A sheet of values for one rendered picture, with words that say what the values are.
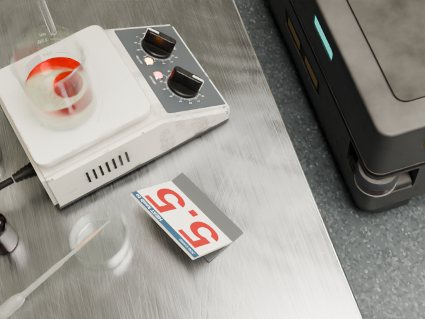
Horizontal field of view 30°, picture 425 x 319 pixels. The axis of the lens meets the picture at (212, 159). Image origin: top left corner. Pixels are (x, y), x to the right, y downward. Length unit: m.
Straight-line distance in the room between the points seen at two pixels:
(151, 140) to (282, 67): 1.03
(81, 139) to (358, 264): 0.93
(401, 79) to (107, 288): 0.72
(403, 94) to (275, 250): 0.61
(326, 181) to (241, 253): 0.89
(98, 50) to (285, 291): 0.29
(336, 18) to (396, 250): 0.48
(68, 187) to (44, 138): 0.06
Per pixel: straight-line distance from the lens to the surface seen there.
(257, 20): 1.85
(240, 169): 0.80
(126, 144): 0.75
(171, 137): 0.78
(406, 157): 1.37
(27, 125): 0.75
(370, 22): 1.39
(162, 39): 0.81
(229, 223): 0.77
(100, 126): 0.74
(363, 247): 1.58
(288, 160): 0.80
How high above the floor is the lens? 1.46
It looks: 62 degrees down
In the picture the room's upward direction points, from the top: 7 degrees counter-clockwise
